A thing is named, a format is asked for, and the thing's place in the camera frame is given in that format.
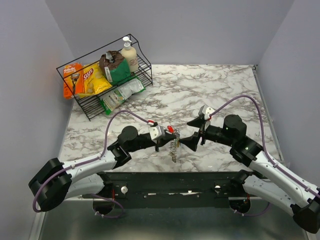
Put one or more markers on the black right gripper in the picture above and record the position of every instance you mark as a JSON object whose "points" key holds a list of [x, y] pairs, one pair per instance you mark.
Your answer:
{"points": [[192, 141]]}

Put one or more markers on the orange razor package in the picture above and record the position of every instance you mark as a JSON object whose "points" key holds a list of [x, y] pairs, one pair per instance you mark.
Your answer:
{"points": [[73, 80]]}

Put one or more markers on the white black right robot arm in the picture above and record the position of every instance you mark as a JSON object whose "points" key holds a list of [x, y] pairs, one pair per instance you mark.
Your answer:
{"points": [[286, 190]]}

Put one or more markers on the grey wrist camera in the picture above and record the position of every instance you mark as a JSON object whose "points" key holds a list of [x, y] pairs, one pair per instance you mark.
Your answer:
{"points": [[156, 132], [205, 111]]}

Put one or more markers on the black wire rack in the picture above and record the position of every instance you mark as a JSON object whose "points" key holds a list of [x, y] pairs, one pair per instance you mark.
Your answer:
{"points": [[91, 106]]}

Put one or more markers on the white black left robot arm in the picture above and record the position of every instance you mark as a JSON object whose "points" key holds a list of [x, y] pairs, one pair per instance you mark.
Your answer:
{"points": [[53, 181]]}

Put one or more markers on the green brown bag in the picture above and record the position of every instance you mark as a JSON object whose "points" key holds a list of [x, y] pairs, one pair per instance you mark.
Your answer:
{"points": [[114, 67]]}

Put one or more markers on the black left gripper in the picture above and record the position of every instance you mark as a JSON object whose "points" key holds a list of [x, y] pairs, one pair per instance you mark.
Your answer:
{"points": [[165, 139]]}

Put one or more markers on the yellow chips bag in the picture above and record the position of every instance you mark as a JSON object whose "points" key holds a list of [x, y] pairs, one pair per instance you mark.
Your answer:
{"points": [[94, 81]]}

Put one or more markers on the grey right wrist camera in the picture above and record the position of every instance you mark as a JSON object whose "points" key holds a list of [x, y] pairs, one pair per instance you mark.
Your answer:
{"points": [[205, 111]]}

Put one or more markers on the red key tag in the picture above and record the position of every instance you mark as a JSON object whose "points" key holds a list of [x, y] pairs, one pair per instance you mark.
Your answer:
{"points": [[170, 129]]}

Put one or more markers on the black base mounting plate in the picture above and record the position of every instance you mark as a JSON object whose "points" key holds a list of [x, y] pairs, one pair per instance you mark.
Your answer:
{"points": [[155, 190]]}

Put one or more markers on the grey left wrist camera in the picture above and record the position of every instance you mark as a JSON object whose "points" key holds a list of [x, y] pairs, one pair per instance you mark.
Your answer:
{"points": [[156, 132]]}

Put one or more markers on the white green snack pouch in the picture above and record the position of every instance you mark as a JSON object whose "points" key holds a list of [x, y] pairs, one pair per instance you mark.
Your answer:
{"points": [[114, 98]]}

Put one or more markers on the cream lotion pump bottle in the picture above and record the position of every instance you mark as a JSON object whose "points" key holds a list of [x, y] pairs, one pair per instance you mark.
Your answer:
{"points": [[130, 54]]}

